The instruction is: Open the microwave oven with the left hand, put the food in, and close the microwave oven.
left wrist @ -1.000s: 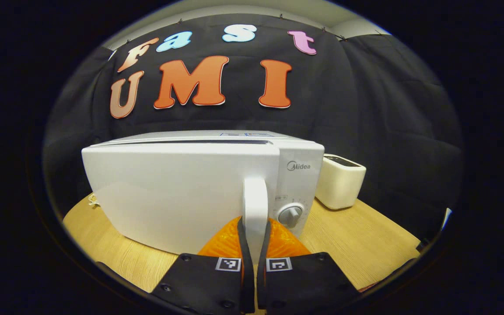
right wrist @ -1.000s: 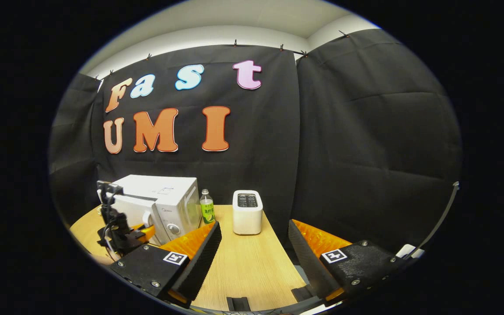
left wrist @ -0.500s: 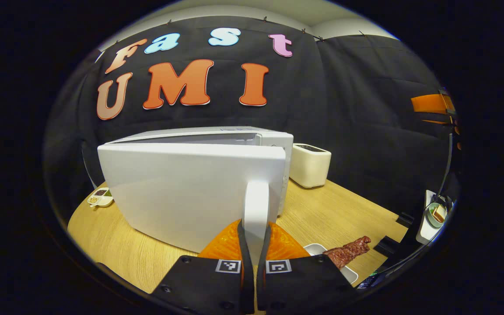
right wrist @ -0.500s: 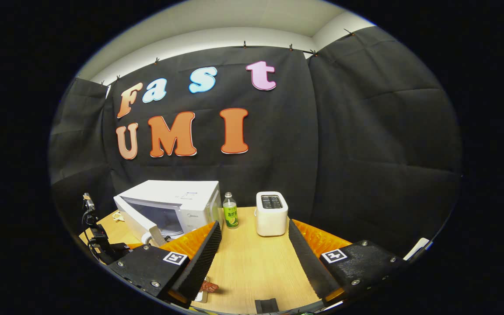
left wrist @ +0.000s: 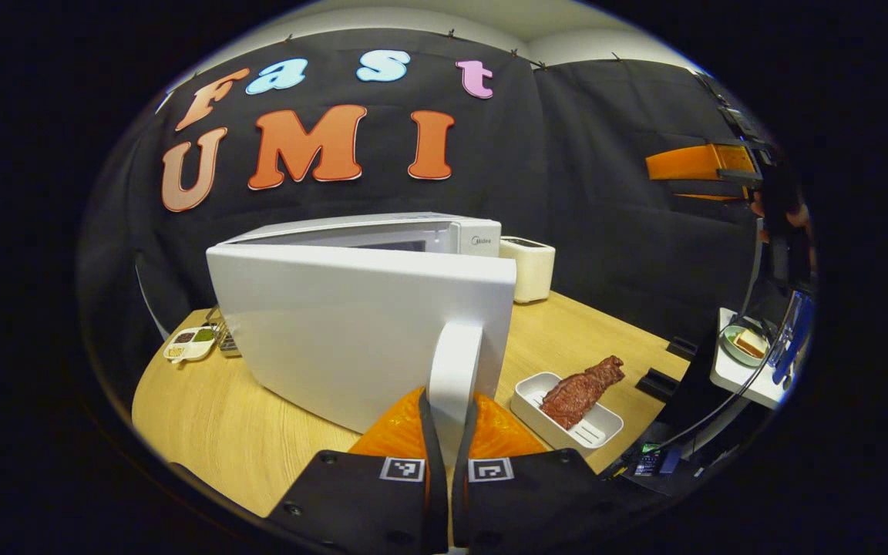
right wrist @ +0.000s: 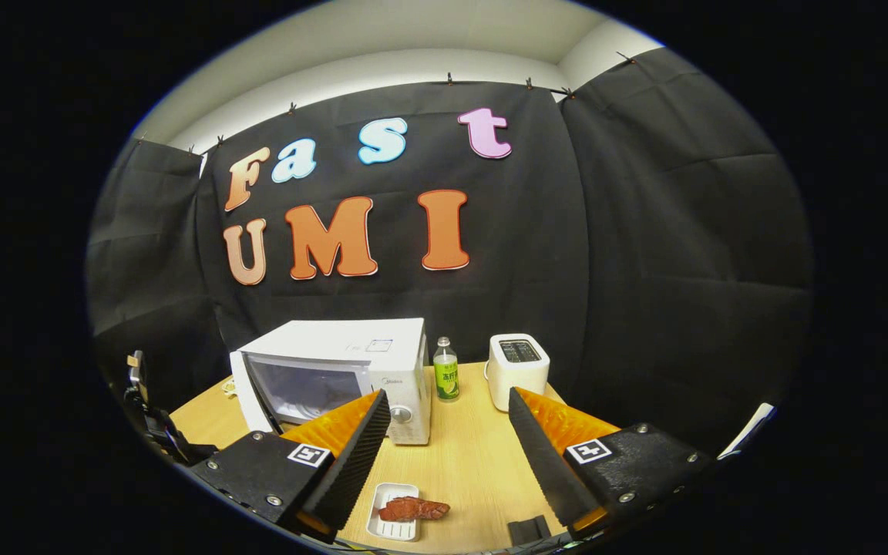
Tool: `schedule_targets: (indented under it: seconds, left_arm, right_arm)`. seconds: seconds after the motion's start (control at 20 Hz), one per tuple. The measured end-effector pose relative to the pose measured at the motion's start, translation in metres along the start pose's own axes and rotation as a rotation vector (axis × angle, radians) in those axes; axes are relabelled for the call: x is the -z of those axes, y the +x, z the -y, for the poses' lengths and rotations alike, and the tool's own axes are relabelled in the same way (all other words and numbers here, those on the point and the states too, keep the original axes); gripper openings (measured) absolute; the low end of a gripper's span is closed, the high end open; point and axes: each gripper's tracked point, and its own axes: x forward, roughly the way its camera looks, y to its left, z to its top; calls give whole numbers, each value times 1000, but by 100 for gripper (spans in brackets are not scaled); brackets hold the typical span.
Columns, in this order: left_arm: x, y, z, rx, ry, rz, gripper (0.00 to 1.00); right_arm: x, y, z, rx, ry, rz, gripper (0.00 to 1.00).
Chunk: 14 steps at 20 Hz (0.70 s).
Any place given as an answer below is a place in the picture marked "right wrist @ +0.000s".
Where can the white power plug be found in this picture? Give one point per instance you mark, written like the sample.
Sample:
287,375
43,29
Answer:
229,388

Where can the white low stand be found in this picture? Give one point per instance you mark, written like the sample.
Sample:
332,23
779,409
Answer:
748,430

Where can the white microwave oven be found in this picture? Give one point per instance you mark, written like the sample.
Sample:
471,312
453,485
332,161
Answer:
336,339

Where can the red-brown roasted meat piece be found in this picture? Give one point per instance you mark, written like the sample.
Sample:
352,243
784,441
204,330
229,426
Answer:
413,509

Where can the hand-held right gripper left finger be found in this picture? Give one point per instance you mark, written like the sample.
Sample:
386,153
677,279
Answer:
351,470

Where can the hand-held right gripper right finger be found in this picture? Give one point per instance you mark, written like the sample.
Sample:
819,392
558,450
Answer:
548,470

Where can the white ribbed rectangular plate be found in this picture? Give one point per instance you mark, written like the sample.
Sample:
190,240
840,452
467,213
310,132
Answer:
394,532

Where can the green label drink bottle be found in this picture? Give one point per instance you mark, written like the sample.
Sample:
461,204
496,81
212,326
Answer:
446,378

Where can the black table clamp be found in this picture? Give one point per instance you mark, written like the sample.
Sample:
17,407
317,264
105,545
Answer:
529,530

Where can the white toaster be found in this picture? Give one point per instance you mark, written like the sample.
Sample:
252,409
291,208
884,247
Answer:
517,381

